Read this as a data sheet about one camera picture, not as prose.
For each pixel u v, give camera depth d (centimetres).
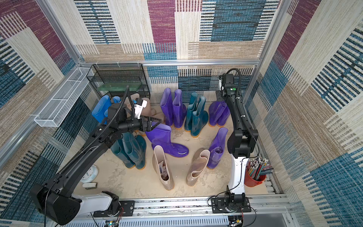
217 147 68
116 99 88
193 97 89
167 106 85
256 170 73
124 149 66
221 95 67
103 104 85
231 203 66
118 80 108
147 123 62
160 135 83
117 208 71
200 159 64
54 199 37
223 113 90
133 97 95
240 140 55
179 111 87
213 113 101
